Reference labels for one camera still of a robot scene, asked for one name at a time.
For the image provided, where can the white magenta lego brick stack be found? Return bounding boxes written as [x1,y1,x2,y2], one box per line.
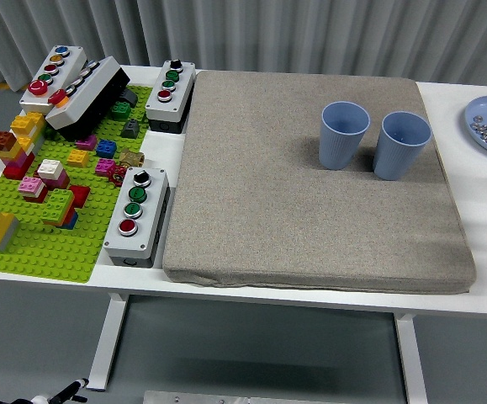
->
[36,159,71,190]

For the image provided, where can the green orange lego brick stack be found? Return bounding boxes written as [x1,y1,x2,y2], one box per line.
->
[40,189,79,231]

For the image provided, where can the red lego brick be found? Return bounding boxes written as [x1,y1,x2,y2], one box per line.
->
[69,185,92,209]

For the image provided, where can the green lego baseplate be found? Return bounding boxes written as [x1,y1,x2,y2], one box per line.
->
[0,83,154,285]

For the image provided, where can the yellow white lego brick stack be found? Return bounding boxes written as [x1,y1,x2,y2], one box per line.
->
[10,111,46,138]

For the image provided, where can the pink white lego brick stack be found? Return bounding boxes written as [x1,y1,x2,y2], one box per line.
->
[18,176,49,205]

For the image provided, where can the small yellow lego brick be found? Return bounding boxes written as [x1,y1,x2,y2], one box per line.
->
[66,149,90,168]

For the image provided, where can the white table leg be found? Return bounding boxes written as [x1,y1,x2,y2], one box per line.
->
[393,313,429,404]
[86,292,129,391]

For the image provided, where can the grey button box black knob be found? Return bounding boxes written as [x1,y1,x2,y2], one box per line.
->
[103,167,171,269]
[145,60,197,135]

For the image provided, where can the grey five-button control box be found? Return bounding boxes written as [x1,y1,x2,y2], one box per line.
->
[19,45,88,117]

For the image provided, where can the grey-brown fabric mat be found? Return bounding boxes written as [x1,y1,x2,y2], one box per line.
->
[161,69,479,295]

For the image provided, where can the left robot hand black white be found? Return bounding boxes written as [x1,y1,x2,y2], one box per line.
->
[0,377,89,404]

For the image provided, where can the brass valve red handle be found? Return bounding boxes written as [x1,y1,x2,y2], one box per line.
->
[109,148,146,184]

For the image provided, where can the blue ribbed plastic cup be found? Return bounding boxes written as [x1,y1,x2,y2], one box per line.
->
[372,110,432,181]
[318,100,372,171]

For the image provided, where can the grey pleated curtain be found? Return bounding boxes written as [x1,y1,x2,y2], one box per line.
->
[0,0,487,92]

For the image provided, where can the yellow pink red brick tower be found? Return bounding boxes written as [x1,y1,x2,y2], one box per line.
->
[2,136,38,181]

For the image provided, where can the tilted grey black button box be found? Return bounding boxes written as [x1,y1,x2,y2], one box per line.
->
[45,56,131,140]

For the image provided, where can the blue lego brick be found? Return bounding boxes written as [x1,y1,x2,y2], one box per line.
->
[95,139,118,159]

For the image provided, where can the dark grey sloped brick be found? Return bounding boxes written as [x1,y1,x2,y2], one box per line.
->
[119,119,140,139]

